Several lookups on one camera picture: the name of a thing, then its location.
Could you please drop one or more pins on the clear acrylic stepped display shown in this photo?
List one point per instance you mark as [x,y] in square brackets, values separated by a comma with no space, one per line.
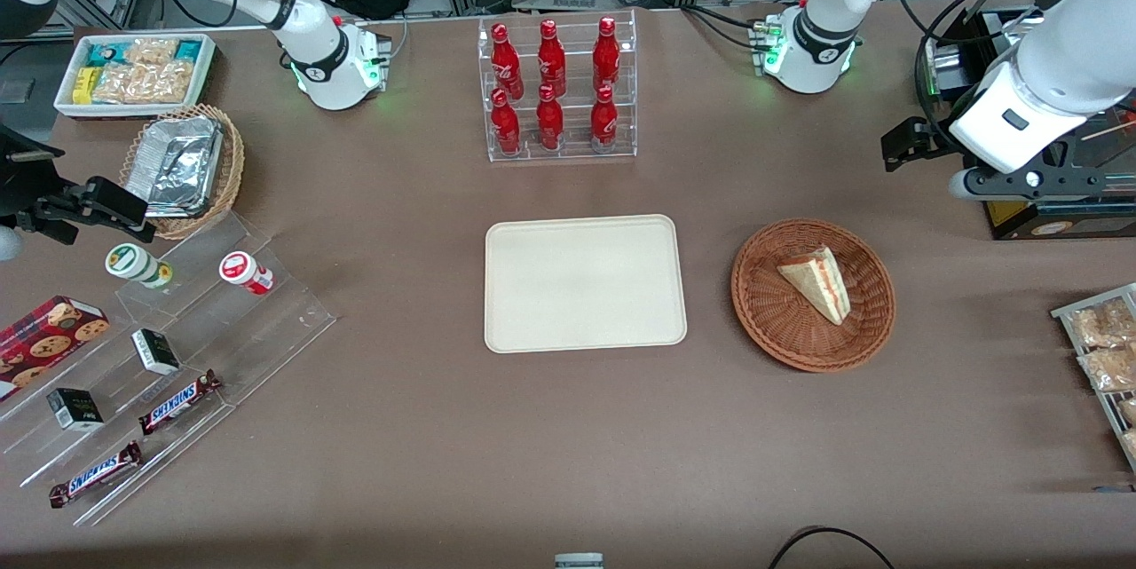
[266,329]

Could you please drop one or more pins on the white rectangular snack bin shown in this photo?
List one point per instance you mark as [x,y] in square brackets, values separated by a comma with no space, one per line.
[206,72]

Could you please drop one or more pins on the red cola bottle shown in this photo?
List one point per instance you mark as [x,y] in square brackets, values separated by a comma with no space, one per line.
[549,121]
[504,63]
[551,59]
[505,125]
[603,121]
[606,54]

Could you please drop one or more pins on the green lidded white cup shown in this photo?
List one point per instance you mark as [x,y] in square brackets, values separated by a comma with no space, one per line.
[129,261]

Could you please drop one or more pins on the round brown wicker basket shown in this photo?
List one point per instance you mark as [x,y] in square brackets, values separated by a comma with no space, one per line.
[781,325]

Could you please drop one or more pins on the large clear rice cracker bag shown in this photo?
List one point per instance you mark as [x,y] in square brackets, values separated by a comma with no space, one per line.
[146,83]

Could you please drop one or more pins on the wooden skewer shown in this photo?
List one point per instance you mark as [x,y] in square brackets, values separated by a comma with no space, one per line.
[1109,130]

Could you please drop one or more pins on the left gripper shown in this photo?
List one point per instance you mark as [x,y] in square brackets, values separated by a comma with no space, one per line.
[935,139]

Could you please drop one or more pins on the triangular sandwich wedge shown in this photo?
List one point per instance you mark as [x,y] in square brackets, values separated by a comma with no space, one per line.
[821,280]

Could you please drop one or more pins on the right wrist camera grey end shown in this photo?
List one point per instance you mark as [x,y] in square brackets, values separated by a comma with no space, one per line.
[7,245]

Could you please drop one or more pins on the tray of packaged snacks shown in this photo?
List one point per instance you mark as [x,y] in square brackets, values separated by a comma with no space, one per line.
[1061,312]

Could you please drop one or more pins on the black hot dog roller machine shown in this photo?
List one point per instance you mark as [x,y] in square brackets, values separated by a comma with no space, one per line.
[1065,221]

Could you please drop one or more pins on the clear acrylic bottle rack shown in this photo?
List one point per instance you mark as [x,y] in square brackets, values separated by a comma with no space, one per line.
[572,156]

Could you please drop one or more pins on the yellow snack pack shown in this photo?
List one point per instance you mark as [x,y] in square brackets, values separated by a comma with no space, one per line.
[83,86]

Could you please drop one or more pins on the brown snickers bar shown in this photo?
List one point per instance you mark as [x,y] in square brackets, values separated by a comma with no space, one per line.
[96,474]
[177,402]

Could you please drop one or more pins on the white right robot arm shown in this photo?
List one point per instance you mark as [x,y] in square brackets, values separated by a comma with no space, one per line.
[311,45]

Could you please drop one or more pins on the small black box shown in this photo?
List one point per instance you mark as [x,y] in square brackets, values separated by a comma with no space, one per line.
[155,351]
[75,409]

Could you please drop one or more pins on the small grey device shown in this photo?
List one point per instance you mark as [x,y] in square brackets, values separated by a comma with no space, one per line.
[579,562]

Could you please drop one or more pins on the silver foil tray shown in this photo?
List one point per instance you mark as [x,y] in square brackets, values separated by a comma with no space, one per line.
[173,165]

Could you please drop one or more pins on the red cookie box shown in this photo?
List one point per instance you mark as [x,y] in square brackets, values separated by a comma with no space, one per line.
[44,343]

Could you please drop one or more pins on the beige rectangular serving tray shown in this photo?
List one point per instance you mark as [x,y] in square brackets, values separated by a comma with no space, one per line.
[568,285]

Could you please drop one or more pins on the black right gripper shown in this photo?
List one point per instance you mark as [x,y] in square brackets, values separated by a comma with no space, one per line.
[19,177]

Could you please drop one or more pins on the red lidded white cup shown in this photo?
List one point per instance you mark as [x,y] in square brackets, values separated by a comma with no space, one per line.
[238,268]

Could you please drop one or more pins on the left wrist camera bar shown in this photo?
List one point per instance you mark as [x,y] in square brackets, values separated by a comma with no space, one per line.
[1003,183]

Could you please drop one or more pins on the clear bag of fried snacks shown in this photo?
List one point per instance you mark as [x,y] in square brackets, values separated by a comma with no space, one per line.
[1109,367]
[1096,322]
[1129,410]
[1132,444]

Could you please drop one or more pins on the oval light wicker basket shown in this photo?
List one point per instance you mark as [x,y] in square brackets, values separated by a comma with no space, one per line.
[232,165]

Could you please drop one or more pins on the small clear rice cracker bag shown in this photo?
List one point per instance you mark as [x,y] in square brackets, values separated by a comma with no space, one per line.
[151,51]

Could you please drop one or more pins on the teal snack pack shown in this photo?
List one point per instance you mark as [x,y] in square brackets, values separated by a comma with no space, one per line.
[188,50]
[102,53]

